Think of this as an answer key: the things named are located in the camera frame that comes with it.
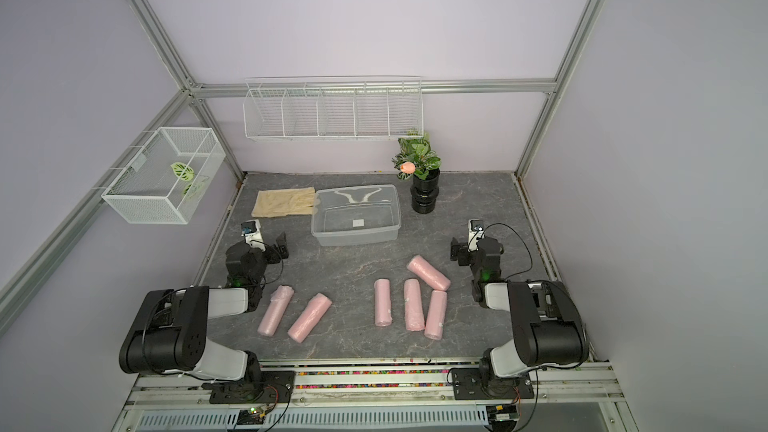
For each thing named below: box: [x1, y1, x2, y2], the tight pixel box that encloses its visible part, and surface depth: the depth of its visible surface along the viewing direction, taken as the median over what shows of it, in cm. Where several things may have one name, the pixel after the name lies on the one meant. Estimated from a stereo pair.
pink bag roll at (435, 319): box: [424, 290, 448, 340], surface depth 84 cm
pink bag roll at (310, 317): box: [287, 293, 333, 343], surface depth 84 cm
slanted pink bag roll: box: [407, 254, 451, 292], surface depth 92 cm
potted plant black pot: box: [392, 131, 442, 215], surface depth 93 cm
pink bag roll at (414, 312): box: [404, 278, 426, 332], surface depth 86 cm
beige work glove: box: [251, 187, 317, 217], surface depth 114 cm
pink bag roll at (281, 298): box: [257, 285, 294, 337], surface depth 86 cm
